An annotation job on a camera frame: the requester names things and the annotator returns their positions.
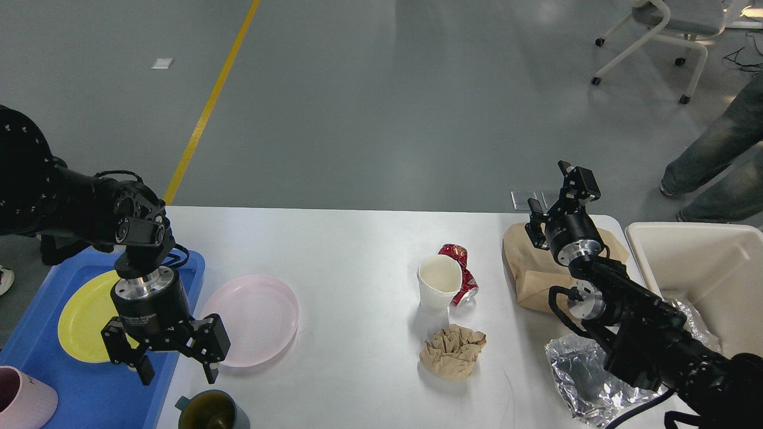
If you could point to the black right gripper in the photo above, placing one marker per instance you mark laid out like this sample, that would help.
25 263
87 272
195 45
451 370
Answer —
569 232

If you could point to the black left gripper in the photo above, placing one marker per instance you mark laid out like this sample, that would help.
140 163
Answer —
153 315

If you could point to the dark teal mug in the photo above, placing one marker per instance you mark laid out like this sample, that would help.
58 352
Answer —
211 409

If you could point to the pink plate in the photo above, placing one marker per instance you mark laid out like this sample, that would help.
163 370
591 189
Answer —
260 314

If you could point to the white paper cup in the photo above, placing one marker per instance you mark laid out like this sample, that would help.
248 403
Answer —
439 278

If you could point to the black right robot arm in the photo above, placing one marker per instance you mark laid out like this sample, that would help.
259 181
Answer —
643 336

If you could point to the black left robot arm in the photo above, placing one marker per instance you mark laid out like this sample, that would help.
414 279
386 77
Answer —
71 211

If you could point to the brown paper bag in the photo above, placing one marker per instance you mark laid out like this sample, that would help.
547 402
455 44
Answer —
534 270

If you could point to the yellow plate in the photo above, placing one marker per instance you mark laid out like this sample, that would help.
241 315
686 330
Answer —
84 316

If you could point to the blue plastic tray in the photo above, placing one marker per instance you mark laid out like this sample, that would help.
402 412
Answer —
90 395

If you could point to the crushed red soda can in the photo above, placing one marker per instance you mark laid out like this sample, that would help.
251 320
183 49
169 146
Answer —
469 287

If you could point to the pink mug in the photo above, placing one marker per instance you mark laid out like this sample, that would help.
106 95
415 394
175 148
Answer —
25 401

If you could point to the crumpled aluminium foil sheet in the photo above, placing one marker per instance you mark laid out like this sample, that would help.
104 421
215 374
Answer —
594 395

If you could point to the seated person leg left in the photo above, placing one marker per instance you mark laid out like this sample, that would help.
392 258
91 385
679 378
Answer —
7 280

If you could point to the beige plastic bin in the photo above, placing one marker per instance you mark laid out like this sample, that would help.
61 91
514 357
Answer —
717 265

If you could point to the foil piece in bin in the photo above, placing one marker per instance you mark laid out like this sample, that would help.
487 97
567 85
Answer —
695 323

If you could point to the crumpled brown paper napkin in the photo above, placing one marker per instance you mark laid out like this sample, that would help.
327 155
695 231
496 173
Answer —
452 352

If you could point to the white office chair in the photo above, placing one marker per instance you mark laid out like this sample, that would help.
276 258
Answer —
680 23

